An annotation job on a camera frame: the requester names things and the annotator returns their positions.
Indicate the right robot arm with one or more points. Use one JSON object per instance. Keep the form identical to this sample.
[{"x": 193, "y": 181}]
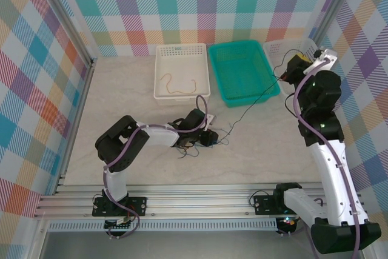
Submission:
[{"x": 333, "y": 180}]

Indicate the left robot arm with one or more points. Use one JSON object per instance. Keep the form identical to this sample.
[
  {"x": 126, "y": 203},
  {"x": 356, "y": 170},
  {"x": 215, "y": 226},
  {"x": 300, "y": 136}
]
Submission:
[{"x": 157, "y": 137}]

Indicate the translucent white plastic basket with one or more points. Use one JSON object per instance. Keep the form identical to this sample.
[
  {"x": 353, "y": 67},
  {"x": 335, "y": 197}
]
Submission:
[{"x": 274, "y": 48}]

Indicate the teal plastic basket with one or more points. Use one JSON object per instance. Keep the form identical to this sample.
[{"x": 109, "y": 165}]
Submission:
[{"x": 242, "y": 71}]

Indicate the opaque white plastic basket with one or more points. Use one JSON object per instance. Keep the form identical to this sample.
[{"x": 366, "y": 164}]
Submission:
[{"x": 182, "y": 68}]

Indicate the small circuit board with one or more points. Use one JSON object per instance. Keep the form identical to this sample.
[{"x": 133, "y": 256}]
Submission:
[
  {"x": 119, "y": 222},
  {"x": 288, "y": 222}
]

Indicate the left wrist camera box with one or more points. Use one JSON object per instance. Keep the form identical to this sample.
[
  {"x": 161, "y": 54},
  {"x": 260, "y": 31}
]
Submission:
[{"x": 209, "y": 121}]

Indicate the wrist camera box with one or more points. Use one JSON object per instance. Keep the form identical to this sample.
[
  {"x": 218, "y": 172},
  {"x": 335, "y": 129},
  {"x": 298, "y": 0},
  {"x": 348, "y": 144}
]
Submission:
[
  {"x": 325, "y": 55},
  {"x": 209, "y": 121}
]

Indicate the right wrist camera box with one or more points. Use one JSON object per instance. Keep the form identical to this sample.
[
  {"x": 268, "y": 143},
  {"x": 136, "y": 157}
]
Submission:
[{"x": 325, "y": 55}]

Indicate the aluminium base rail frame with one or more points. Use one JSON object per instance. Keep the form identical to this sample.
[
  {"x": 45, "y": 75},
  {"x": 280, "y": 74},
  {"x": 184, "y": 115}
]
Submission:
[{"x": 197, "y": 201}]

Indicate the aluminium corner post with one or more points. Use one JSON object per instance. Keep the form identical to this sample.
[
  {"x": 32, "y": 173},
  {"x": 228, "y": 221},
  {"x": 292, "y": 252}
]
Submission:
[
  {"x": 336, "y": 7},
  {"x": 66, "y": 19}
]

